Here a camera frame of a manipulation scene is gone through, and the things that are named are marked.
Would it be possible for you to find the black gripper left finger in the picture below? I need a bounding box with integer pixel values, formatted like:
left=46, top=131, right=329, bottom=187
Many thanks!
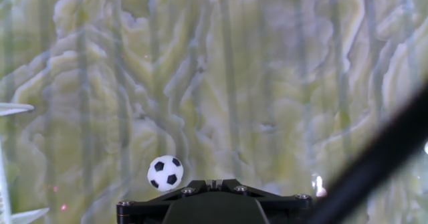
left=116, top=179, right=215, bottom=224

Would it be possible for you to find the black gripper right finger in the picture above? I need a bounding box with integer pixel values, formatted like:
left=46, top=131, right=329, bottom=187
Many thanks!
left=213, top=179, right=314, bottom=224

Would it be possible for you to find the black and white soccer ball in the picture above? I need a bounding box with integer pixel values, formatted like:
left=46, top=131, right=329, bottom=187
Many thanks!
left=146, top=154, right=185, bottom=193

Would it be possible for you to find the white mesh miniature goal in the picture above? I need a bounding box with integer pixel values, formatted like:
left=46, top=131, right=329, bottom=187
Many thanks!
left=0, top=102, right=50, bottom=224

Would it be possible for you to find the green marble pattern mat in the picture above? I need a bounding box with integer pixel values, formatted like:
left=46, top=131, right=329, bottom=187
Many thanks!
left=0, top=0, right=428, bottom=224

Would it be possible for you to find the black camera cable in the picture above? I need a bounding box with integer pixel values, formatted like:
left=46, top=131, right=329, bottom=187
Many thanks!
left=307, top=83, right=428, bottom=224

